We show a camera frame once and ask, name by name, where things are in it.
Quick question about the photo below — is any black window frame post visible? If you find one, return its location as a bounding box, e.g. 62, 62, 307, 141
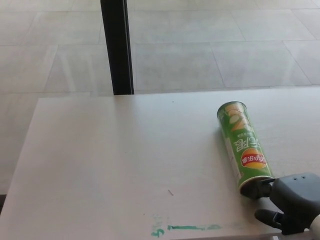
100, 0, 135, 96

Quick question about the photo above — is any green chips can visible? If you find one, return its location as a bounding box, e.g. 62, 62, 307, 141
216, 100, 276, 196

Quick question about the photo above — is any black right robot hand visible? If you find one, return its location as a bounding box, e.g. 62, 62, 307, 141
241, 171, 320, 236

